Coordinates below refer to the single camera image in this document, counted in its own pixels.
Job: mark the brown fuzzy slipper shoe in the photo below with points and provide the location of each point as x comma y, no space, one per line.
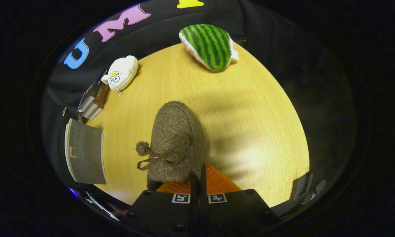
174,125

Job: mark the brown book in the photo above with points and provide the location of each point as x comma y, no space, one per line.
97,110

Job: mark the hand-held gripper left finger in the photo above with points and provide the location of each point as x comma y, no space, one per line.
195,210

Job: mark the dark grey chair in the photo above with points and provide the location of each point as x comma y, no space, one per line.
301,187

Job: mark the watermelon slice plush toy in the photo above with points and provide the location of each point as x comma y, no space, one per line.
207,46

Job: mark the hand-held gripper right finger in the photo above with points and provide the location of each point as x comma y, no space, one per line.
204,210

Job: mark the white cartoon face plush toy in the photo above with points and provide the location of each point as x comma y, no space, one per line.
123,72

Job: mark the lit purple screen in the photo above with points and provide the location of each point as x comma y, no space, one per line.
74,192

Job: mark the grey fabric storage box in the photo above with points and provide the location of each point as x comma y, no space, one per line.
87,154

